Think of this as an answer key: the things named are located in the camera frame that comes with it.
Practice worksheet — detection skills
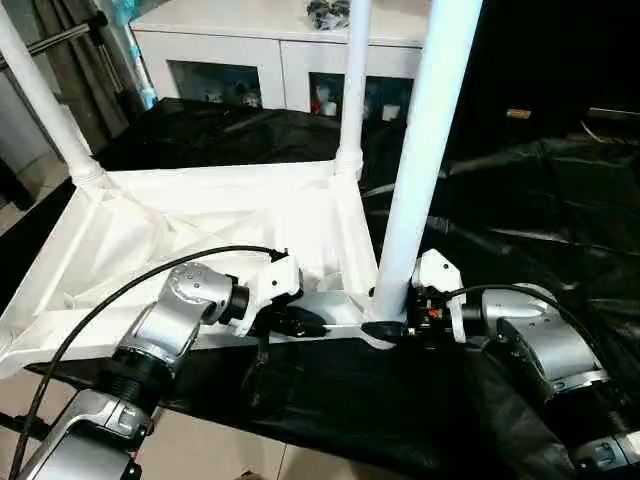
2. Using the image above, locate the white plastic table top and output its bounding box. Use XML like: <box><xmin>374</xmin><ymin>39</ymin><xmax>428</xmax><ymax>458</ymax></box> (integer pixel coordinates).
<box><xmin>0</xmin><ymin>156</ymin><xmax>402</xmax><ymax>382</ymax></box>

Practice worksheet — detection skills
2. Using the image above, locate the white plastic table leg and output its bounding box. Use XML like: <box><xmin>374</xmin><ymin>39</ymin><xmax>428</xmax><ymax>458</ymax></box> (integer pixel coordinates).
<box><xmin>334</xmin><ymin>0</ymin><xmax>375</xmax><ymax>177</ymax></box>
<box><xmin>0</xmin><ymin>3</ymin><xmax>110</xmax><ymax>192</ymax></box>
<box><xmin>371</xmin><ymin>0</ymin><xmax>485</xmax><ymax>327</ymax></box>

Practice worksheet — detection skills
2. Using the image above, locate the black plastic mat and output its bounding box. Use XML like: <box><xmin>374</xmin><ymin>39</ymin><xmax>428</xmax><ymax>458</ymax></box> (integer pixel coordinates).
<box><xmin>0</xmin><ymin>93</ymin><xmax>640</xmax><ymax>480</ymax></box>

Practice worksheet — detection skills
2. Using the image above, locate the grey flat bar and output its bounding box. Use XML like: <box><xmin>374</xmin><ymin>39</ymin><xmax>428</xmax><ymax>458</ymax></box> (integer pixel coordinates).
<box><xmin>586</xmin><ymin>106</ymin><xmax>640</xmax><ymax>120</ymax></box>

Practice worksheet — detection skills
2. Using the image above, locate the white sideboard cabinet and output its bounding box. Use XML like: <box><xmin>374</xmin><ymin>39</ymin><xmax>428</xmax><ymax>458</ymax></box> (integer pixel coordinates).
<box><xmin>129</xmin><ymin>0</ymin><xmax>435</xmax><ymax>120</ymax></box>

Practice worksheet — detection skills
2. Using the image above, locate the grey brown curtain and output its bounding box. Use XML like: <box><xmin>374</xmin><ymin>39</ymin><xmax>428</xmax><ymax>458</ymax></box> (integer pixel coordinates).
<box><xmin>36</xmin><ymin>0</ymin><xmax>147</xmax><ymax>147</ymax></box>

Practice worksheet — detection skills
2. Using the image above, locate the clear bag of dark items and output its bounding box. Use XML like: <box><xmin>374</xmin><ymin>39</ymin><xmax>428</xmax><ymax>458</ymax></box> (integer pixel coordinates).
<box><xmin>304</xmin><ymin>0</ymin><xmax>352</xmax><ymax>32</ymax></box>

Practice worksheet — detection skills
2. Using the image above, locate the grey metal pole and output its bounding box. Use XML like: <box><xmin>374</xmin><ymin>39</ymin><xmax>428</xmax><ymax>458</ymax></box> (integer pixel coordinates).
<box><xmin>23</xmin><ymin>11</ymin><xmax>110</xmax><ymax>57</ymax></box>

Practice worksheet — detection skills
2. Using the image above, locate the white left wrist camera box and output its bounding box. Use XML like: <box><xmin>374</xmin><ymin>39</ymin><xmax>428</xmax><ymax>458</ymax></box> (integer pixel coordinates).
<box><xmin>233</xmin><ymin>246</ymin><xmax>305</xmax><ymax>340</ymax></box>

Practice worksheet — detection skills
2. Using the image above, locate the black left camera cable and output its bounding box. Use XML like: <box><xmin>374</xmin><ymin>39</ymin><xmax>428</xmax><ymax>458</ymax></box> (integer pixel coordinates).
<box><xmin>11</xmin><ymin>243</ymin><xmax>290</xmax><ymax>480</ymax></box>

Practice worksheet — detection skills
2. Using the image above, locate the black metal stand frame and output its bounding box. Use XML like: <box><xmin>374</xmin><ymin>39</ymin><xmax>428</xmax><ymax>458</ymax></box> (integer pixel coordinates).
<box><xmin>0</xmin><ymin>408</ymin><xmax>52</xmax><ymax>442</ymax></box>

